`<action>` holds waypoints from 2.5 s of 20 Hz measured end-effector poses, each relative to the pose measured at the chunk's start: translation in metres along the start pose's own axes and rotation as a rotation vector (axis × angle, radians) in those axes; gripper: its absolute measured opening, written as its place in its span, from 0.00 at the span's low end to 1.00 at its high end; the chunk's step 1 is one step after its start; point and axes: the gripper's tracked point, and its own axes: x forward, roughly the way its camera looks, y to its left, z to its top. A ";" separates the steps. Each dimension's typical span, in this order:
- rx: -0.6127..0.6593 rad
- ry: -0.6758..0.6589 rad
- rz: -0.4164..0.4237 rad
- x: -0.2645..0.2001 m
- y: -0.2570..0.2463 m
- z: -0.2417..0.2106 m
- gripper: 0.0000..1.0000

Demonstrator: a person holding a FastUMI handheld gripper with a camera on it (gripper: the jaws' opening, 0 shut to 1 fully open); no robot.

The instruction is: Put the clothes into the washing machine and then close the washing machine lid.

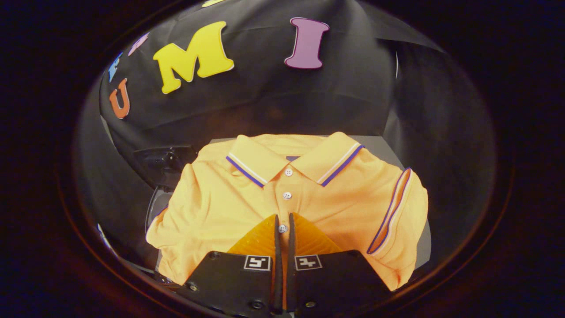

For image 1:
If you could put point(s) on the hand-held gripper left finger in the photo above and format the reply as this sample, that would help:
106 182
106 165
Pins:
234 282

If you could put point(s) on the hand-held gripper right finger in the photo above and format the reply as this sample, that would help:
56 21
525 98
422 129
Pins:
335 282

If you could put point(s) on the orange polo shirt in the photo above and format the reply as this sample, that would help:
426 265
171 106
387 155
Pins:
220 207

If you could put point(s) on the dark washing machine lid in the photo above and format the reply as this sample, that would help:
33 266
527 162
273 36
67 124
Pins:
165 161

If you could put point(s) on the black backdrop cloth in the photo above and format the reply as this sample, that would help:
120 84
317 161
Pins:
265 101

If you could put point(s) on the beige cabinet with dark frame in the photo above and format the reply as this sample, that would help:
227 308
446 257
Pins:
388 152

